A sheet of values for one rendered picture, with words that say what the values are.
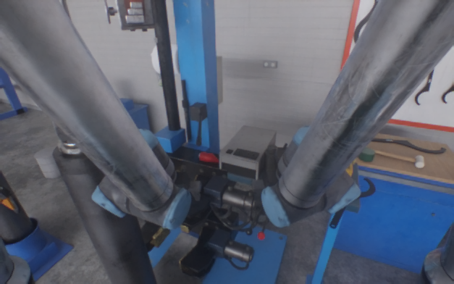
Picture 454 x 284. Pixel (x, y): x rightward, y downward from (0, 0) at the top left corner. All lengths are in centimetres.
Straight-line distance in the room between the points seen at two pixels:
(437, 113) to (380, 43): 283
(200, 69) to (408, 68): 126
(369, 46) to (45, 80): 34
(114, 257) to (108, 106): 99
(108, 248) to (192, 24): 119
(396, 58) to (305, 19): 258
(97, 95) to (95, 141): 6
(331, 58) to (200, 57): 175
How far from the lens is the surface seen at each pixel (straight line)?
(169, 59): 151
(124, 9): 93
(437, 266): 52
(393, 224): 228
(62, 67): 30
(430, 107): 308
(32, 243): 260
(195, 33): 144
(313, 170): 40
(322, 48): 285
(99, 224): 111
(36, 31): 29
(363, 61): 31
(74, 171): 96
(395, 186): 205
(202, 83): 147
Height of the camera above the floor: 189
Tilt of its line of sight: 29 degrees down
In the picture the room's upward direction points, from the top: 1 degrees counter-clockwise
